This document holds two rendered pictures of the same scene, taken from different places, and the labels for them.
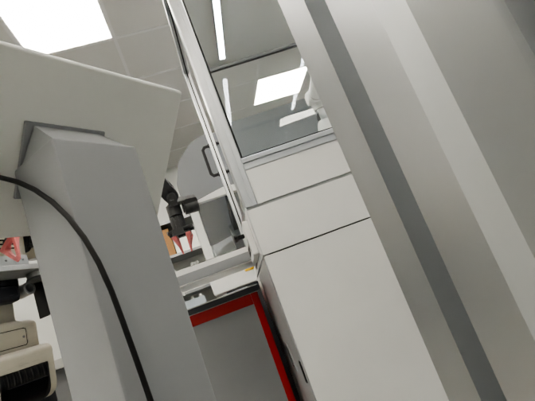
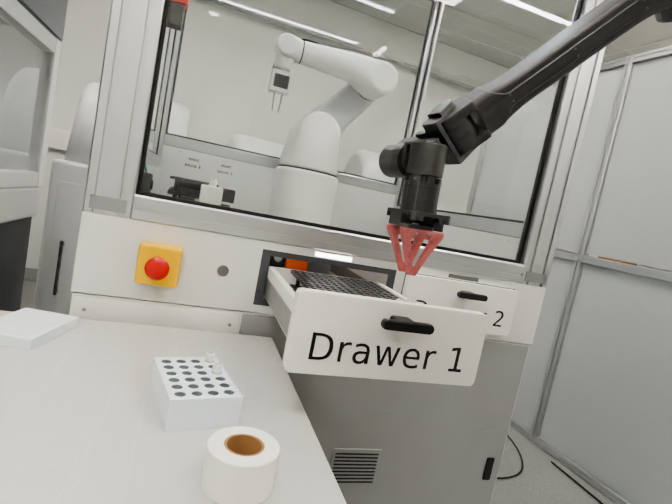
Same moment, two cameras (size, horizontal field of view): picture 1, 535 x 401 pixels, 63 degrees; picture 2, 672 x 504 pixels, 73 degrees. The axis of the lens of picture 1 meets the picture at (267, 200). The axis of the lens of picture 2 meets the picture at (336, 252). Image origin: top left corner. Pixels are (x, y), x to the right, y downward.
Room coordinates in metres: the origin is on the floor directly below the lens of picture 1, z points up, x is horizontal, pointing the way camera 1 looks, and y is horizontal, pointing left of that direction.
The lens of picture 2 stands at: (1.95, 1.05, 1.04)
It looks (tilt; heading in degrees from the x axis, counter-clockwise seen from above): 6 degrees down; 259
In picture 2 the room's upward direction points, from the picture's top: 11 degrees clockwise
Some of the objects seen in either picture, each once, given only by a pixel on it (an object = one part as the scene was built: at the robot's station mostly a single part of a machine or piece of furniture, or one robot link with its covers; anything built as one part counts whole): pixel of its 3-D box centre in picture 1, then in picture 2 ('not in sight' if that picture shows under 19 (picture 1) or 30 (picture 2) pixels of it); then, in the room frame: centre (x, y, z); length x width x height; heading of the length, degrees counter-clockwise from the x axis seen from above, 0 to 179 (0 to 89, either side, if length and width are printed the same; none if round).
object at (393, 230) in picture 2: (185, 241); (411, 244); (1.70, 0.36, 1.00); 0.07 x 0.07 x 0.09; 5
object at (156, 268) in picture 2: not in sight; (157, 267); (2.10, 0.23, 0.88); 0.04 x 0.03 x 0.04; 7
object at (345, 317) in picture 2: not in sight; (390, 339); (1.74, 0.46, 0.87); 0.29 x 0.02 x 0.11; 7
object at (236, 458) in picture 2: not in sight; (240, 464); (1.92, 0.63, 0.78); 0.07 x 0.07 x 0.04
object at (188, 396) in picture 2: (191, 304); (193, 389); (1.99, 0.48, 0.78); 0.12 x 0.08 x 0.04; 110
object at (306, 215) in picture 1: (361, 212); (299, 253); (1.79, -0.34, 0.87); 1.02 x 0.95 x 0.14; 7
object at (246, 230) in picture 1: (250, 243); (459, 305); (1.46, 0.11, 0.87); 0.29 x 0.02 x 0.11; 7
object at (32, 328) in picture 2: not in sight; (27, 327); (2.25, 0.31, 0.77); 0.13 x 0.09 x 0.02; 82
